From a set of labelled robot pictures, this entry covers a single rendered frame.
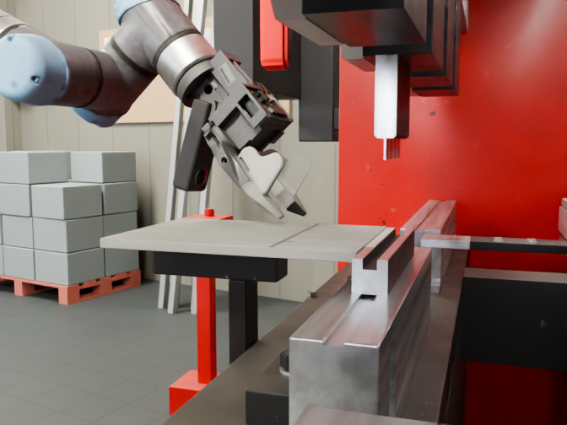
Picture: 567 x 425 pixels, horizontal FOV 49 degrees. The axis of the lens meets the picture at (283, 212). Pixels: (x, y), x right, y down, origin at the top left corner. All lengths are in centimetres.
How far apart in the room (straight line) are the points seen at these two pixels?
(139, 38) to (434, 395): 54
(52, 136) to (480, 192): 483
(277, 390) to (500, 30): 114
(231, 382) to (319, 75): 159
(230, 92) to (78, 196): 380
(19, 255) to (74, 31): 197
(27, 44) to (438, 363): 54
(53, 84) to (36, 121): 533
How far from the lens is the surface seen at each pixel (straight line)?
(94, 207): 463
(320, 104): 209
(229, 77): 77
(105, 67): 82
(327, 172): 399
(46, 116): 597
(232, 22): 177
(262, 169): 71
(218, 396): 58
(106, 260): 475
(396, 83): 59
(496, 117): 148
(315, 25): 45
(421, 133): 149
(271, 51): 50
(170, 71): 80
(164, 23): 82
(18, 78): 75
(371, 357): 41
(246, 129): 74
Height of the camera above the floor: 110
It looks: 6 degrees down
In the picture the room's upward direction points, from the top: straight up
